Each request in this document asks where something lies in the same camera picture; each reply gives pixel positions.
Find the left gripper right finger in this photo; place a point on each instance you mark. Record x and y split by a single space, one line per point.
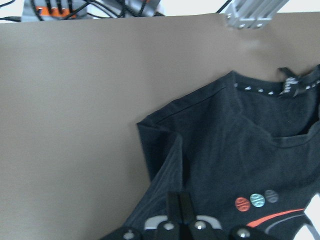
186 208

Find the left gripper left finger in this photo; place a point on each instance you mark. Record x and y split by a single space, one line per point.
173 207

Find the black printed t-shirt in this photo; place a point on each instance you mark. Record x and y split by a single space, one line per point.
246 150

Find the orange power strip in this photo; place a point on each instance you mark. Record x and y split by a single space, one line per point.
53 10

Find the aluminium frame post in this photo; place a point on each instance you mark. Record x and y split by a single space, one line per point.
252 14

